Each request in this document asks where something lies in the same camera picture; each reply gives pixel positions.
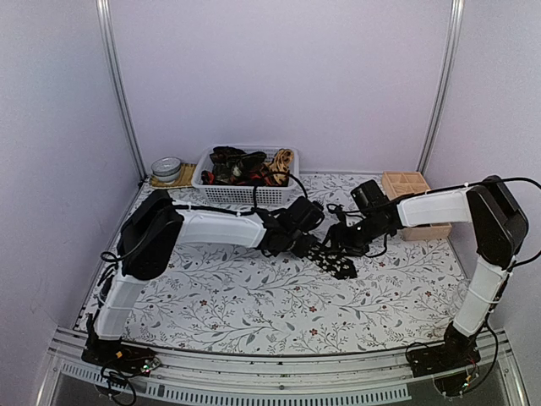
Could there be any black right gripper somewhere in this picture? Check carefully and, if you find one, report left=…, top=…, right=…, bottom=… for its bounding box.
left=321, top=215, right=390, bottom=256

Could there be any black white floral tie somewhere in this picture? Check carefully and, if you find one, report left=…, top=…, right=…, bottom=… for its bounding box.
left=307, top=249, right=358, bottom=280

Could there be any white plastic basket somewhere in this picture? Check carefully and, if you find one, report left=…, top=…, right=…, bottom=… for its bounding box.
left=192, top=145, right=300, bottom=206

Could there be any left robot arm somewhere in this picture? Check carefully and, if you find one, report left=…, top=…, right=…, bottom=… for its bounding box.
left=82, top=189, right=325, bottom=367

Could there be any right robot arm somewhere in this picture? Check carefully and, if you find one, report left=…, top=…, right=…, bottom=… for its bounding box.
left=324, top=175, right=540, bottom=376

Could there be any wooden divided box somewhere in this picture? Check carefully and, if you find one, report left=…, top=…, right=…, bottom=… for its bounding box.
left=381, top=170, right=453, bottom=242

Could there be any yellow beetle print tie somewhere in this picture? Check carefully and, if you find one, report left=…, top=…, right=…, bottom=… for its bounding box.
left=269, top=149, right=294, bottom=186

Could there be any dark floral brown tie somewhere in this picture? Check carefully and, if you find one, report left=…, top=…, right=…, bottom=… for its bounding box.
left=208, top=146, right=267, bottom=176

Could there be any red navy striped tie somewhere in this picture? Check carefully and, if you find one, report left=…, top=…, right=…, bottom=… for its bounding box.
left=200, top=168, right=277, bottom=186

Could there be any clear plastic cup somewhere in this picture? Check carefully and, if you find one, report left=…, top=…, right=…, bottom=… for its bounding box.
left=446, top=278, right=471, bottom=319

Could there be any woven bamboo mat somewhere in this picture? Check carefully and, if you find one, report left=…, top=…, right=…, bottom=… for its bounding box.
left=149, top=163, right=196, bottom=189

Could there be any patterned ceramic bowl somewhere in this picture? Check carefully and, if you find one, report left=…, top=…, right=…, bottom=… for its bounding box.
left=151, top=156, right=182, bottom=184

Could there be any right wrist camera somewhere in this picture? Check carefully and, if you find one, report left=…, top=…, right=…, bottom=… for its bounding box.
left=326, top=203, right=348, bottom=223

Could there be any front aluminium rail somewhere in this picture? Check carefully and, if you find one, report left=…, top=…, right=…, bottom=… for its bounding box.
left=36, top=328, right=533, bottom=405

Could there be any right aluminium frame post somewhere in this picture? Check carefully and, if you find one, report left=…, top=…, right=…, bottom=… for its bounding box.
left=417, top=0, right=465, bottom=174

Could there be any aluminium frame post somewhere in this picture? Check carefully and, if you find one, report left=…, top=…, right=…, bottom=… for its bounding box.
left=96, top=0, right=146, bottom=182
left=417, top=0, right=465, bottom=174

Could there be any left aluminium frame post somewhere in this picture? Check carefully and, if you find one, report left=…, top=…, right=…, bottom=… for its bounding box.
left=96, top=0, right=146, bottom=182

